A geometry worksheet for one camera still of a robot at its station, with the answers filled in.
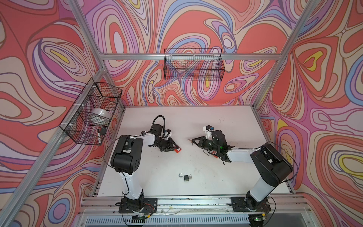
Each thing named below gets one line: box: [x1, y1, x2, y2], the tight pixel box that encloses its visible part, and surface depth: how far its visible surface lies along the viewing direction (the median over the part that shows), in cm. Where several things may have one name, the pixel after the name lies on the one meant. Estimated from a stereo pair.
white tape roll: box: [90, 107, 112, 121], surface depth 74 cm
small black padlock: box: [178, 172, 193, 182], surface depth 84 cm
